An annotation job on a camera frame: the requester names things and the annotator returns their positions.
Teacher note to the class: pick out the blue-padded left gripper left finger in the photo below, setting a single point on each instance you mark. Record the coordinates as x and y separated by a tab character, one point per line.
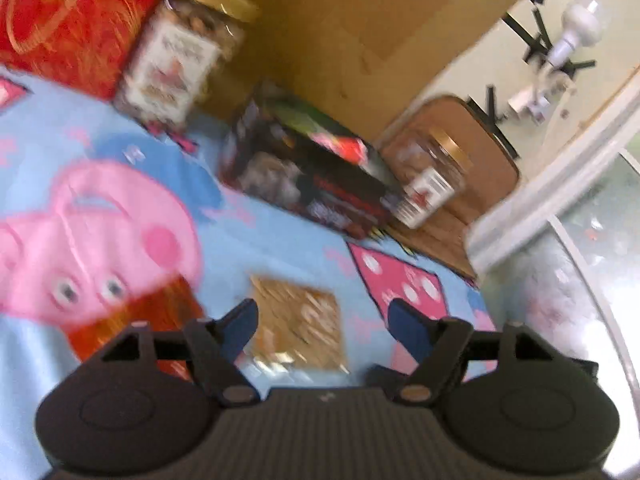
214	346

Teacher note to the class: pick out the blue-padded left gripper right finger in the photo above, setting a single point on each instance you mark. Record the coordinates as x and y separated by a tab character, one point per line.
436	344

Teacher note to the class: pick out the brown cracker snack pack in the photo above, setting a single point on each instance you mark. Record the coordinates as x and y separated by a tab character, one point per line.
299	328

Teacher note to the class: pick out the brown cushioned chair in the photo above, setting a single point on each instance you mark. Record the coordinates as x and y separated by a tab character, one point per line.
491	179

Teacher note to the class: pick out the cartoon pig blue tablecloth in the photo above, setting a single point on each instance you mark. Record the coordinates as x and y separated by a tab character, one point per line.
94	212

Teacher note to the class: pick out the open black green box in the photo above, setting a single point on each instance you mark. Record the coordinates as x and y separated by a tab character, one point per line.
268	154

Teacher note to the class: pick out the red snack in box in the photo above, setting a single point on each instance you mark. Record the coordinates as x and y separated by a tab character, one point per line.
353	150

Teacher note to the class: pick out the nut jar gold lid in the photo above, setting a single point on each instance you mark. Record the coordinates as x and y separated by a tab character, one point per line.
182	43

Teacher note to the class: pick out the wooden board panel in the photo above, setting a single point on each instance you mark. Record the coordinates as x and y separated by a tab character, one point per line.
360	61

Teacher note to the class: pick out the white light bulb lamp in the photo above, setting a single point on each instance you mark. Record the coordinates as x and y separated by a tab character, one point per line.
583	25

